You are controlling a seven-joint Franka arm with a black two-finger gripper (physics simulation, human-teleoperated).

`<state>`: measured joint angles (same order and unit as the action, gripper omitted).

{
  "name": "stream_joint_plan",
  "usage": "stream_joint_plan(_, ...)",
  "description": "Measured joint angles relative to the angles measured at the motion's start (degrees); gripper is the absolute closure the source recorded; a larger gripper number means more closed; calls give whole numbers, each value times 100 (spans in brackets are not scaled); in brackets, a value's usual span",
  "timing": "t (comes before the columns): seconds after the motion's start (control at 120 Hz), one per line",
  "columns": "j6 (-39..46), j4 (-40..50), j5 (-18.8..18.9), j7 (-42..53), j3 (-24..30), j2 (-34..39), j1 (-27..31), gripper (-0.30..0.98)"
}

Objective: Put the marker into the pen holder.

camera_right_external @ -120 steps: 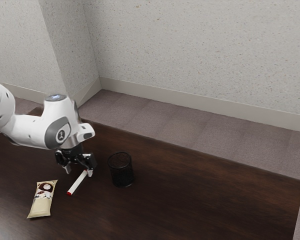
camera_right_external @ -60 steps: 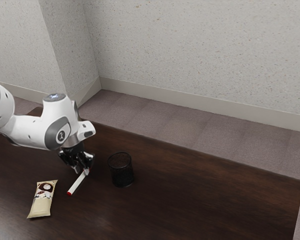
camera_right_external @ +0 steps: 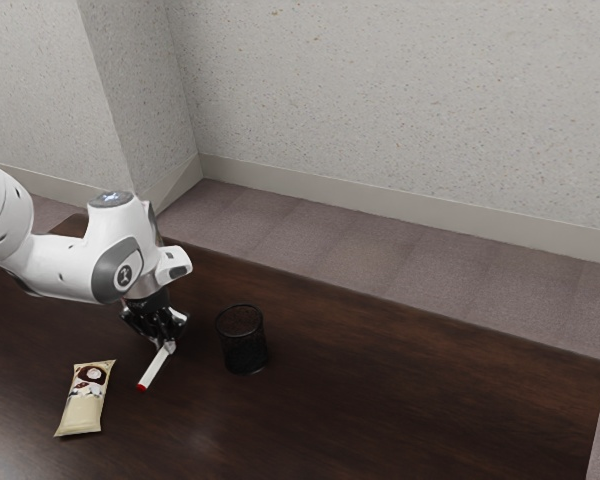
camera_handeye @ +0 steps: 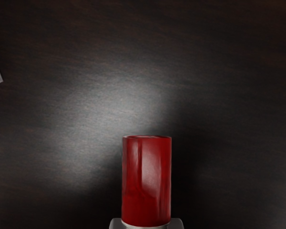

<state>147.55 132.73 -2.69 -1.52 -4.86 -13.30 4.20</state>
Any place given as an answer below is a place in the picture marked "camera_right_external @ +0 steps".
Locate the black mesh pen holder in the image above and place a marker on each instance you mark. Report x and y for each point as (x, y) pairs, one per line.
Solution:
(242, 340)

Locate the white marker with red cap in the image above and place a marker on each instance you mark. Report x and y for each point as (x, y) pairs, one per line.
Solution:
(152, 369)

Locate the cream snack packet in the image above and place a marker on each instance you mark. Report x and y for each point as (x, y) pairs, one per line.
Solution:
(85, 397)

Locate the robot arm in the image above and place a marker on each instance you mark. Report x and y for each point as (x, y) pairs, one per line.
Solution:
(55, 260)

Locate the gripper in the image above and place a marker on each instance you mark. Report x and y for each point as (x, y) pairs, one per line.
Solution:
(147, 312)

